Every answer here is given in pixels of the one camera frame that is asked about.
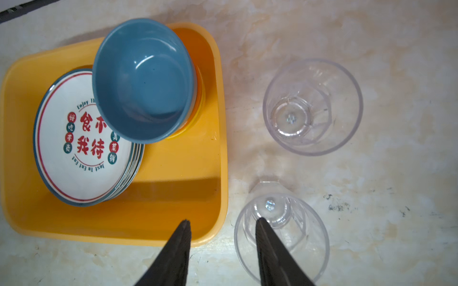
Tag yellow bowls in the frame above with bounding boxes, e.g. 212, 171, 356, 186
167, 77, 205, 139

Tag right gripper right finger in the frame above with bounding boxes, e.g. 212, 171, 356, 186
255, 218, 314, 286

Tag yellow plastic bin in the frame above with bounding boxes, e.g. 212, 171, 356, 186
1, 23, 229, 247

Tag orange bowl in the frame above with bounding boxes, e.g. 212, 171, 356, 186
176, 66, 203, 135

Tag clear cup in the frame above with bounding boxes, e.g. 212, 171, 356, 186
262, 58, 363, 156
234, 181, 330, 283

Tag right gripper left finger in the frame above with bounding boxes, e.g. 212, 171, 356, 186
135, 219, 192, 286

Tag blue bowl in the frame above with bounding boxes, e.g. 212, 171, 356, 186
93, 19, 198, 144

